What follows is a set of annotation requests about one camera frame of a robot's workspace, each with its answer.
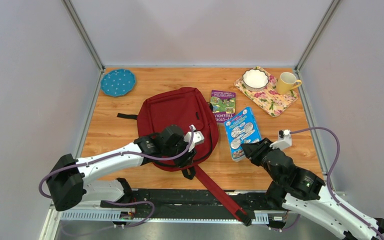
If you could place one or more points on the white scalloped bowl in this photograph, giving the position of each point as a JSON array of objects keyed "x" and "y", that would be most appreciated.
[{"x": 255, "y": 80}]

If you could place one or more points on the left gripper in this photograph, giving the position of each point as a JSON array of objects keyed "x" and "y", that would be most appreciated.
[{"x": 186, "y": 160}]

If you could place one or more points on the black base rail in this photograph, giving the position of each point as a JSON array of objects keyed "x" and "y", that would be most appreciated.
[{"x": 201, "y": 205}]

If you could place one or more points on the yellow mug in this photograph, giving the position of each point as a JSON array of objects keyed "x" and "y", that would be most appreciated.
[{"x": 287, "y": 82}]

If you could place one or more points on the blue polka dot plate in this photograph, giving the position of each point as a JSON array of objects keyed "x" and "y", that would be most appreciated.
[{"x": 118, "y": 83}]

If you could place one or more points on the purple treehouse book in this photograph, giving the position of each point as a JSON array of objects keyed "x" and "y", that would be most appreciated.
[{"x": 223, "y": 105}]

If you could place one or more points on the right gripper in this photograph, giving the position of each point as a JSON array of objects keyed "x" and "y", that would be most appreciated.
[{"x": 262, "y": 146}]

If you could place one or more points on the floral rectangular tray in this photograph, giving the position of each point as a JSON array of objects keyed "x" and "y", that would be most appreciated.
[{"x": 268, "y": 99}]

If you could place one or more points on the red student backpack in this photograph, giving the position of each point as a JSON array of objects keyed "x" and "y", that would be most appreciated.
[{"x": 165, "y": 119}]

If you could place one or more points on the blue children's book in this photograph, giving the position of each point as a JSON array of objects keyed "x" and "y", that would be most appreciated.
[{"x": 242, "y": 128}]

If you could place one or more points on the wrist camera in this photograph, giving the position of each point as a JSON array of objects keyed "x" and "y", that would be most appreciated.
[
  {"x": 284, "y": 140},
  {"x": 193, "y": 138}
]

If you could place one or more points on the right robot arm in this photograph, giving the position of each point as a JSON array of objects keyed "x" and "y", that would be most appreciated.
[{"x": 301, "y": 191}]

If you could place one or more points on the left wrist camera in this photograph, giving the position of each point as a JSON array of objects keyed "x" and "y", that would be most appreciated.
[{"x": 193, "y": 138}]

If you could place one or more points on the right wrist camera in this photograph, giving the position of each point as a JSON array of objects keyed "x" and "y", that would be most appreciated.
[{"x": 284, "y": 140}]

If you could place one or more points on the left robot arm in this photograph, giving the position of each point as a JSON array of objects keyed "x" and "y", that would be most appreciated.
[{"x": 66, "y": 183}]

